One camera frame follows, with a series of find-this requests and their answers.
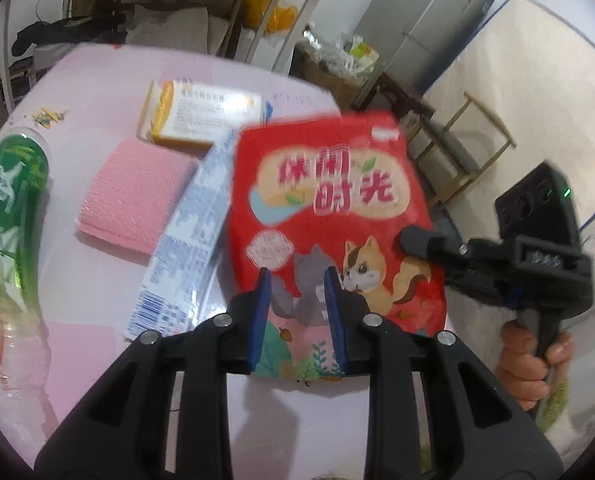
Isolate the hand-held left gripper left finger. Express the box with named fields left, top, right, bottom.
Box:
left=34, top=267, right=273, bottom=480

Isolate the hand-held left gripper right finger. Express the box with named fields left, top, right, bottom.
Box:
left=323, top=266, right=564, bottom=480

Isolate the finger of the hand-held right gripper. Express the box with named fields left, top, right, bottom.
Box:
left=445, top=259, right=521, bottom=308
left=400, top=226, right=471, bottom=263

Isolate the red printed snack bag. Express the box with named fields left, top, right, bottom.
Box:
left=226, top=110, right=448, bottom=386

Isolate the pink scouring pad pack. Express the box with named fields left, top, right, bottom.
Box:
left=75, top=137, right=198, bottom=253

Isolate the yellow white medicine box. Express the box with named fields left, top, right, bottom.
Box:
left=138, top=80, right=268, bottom=151

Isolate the person's right hand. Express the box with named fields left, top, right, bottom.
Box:
left=496, top=320, right=574, bottom=411

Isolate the blue white toothpaste box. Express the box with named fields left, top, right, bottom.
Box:
left=125, top=130, right=241, bottom=341

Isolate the wooden chair with dark seat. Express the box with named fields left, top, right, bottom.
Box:
left=402, top=91, right=518, bottom=208

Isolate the green fleece cloth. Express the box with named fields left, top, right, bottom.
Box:
left=537, top=380, right=571, bottom=436

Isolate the dark wooden stool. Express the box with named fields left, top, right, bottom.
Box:
left=350, top=72, right=435, bottom=131

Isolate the beige mattress with blue edge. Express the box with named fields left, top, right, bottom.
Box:
left=420, top=0, right=595, bottom=461

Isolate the cardboard box with bags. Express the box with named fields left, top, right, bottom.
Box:
left=292, top=45, right=363, bottom=111

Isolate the white green printed bag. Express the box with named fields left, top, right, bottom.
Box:
left=345, top=40, right=381, bottom=73

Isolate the pile of clear plastic bags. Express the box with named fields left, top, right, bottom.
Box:
left=302, top=25, right=378, bottom=78

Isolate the silver refrigerator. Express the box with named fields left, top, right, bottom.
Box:
left=352, top=0, right=495, bottom=93

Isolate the yellow plastic bag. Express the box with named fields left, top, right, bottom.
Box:
left=242, top=0, right=298, bottom=36

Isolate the clear bottle with green label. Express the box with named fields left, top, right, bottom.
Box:
left=0, top=132, right=53, bottom=406

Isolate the beige sack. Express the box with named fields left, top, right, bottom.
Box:
left=128, top=4, right=211, bottom=56

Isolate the black cloth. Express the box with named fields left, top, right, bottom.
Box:
left=12, top=15, right=128, bottom=58

